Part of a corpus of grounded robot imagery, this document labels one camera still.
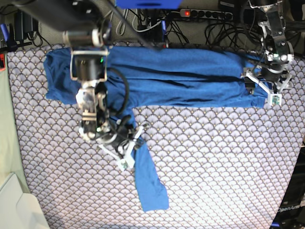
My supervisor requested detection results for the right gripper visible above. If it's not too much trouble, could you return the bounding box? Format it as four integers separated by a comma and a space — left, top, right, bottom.
97, 125, 146, 171

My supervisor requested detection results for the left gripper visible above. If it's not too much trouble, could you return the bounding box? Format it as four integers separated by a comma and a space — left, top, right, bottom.
241, 68, 293, 106

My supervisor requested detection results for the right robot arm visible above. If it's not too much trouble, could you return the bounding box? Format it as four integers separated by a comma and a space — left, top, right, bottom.
13, 0, 143, 170

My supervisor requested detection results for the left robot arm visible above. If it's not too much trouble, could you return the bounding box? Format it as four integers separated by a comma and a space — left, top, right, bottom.
240, 0, 294, 106

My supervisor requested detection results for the fan-patterned tablecloth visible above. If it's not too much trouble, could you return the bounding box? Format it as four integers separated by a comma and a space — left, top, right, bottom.
7, 45, 305, 229

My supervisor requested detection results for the black power strip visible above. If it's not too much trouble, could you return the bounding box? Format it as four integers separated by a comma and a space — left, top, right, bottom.
179, 9, 233, 21

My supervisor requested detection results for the light green cloth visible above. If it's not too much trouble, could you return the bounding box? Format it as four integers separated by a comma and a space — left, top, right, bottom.
0, 70, 30, 193

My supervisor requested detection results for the black OpenArm case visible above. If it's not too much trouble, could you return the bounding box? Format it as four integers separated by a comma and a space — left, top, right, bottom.
270, 143, 305, 229

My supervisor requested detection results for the white plastic bin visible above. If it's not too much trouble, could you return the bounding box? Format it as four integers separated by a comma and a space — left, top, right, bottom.
0, 173, 49, 229

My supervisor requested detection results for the black power adapter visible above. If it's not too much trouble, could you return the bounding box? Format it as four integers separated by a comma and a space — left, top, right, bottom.
14, 10, 39, 42

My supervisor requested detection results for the blue handled clamp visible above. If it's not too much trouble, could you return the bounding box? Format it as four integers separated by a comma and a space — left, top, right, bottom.
0, 23, 18, 52

